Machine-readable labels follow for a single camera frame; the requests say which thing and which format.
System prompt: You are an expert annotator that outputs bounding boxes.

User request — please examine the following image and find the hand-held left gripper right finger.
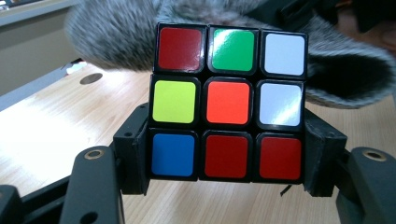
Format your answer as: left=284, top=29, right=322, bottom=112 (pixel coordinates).
left=303, top=106, right=348, bottom=198

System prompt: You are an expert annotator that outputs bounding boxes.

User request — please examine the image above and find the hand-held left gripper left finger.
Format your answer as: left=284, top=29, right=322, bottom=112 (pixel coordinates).
left=112, top=102, right=151, bottom=196

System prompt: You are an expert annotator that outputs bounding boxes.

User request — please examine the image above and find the multicoloured puzzle cube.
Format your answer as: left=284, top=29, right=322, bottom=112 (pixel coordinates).
left=148, top=21, right=309, bottom=185

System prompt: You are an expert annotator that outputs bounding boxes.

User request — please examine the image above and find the grey microfibre cloth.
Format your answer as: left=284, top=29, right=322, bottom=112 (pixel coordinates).
left=64, top=0, right=396, bottom=110

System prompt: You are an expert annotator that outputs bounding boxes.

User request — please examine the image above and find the round black table grommet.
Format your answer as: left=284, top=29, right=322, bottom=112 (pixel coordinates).
left=79, top=72, right=104, bottom=86

